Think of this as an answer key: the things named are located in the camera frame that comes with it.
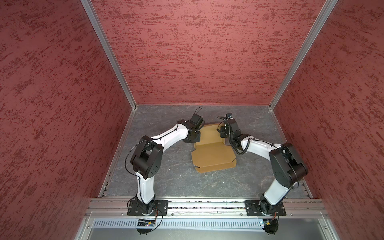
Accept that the aluminium front rail frame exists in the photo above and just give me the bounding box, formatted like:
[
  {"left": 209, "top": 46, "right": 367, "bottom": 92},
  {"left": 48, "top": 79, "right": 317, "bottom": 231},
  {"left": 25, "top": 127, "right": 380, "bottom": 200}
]
[{"left": 75, "top": 197, "right": 339, "bottom": 240}]

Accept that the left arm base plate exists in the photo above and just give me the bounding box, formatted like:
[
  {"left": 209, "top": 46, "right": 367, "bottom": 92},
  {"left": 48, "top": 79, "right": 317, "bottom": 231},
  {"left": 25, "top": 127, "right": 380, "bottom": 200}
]
[{"left": 127, "top": 198, "right": 169, "bottom": 217}]

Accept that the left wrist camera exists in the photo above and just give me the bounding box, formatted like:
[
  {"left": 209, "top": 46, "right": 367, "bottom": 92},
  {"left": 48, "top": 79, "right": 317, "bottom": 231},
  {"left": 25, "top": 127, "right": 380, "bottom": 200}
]
[{"left": 188, "top": 114, "right": 205, "bottom": 131}]

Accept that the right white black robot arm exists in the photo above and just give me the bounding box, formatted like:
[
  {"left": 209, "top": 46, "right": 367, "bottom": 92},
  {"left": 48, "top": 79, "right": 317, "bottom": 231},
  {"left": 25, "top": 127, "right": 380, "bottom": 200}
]
[{"left": 217, "top": 125, "right": 309, "bottom": 216}]

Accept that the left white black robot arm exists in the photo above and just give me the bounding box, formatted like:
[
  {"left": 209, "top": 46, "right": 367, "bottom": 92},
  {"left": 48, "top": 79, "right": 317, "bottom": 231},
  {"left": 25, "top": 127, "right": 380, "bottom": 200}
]
[{"left": 131, "top": 119, "right": 205, "bottom": 211}]

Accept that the left small circuit board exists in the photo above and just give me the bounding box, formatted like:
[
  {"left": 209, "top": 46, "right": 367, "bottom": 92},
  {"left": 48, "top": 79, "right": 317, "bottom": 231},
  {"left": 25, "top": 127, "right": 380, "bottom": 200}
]
[{"left": 138, "top": 219, "right": 157, "bottom": 228}]

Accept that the aluminium corner post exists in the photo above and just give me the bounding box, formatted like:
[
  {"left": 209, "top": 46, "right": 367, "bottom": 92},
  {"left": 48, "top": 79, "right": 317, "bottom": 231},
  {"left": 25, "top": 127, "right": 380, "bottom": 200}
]
[
  {"left": 81, "top": 0, "right": 137, "bottom": 111},
  {"left": 269, "top": 0, "right": 338, "bottom": 112}
]

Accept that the right aluminium corner post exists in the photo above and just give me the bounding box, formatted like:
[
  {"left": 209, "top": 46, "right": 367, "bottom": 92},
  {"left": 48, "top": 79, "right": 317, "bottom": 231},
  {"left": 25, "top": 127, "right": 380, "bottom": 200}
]
[{"left": 269, "top": 0, "right": 338, "bottom": 112}]

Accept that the small circuit board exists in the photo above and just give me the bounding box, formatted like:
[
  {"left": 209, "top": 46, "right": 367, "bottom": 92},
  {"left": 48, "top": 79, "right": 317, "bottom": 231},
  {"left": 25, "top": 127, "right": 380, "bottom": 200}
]
[
  {"left": 138, "top": 219, "right": 157, "bottom": 228},
  {"left": 263, "top": 219, "right": 275, "bottom": 229}
]

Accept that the right small circuit board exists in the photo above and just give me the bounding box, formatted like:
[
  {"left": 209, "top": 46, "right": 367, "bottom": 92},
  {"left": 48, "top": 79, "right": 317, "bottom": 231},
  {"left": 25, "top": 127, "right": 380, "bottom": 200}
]
[{"left": 263, "top": 219, "right": 275, "bottom": 229}]

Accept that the brown cardboard box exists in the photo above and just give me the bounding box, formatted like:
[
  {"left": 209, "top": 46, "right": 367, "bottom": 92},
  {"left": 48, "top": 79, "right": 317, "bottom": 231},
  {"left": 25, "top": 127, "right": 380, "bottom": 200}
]
[{"left": 191, "top": 124, "right": 237, "bottom": 173}]

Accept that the left aluminium corner post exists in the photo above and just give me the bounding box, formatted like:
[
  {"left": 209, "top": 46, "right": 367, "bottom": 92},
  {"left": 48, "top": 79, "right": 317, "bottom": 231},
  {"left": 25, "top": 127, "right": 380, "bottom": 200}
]
[{"left": 81, "top": 0, "right": 137, "bottom": 111}]

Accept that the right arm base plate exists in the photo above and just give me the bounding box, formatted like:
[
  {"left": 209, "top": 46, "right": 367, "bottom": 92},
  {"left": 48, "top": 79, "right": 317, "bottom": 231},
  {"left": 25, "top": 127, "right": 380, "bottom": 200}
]
[{"left": 244, "top": 200, "right": 287, "bottom": 217}]

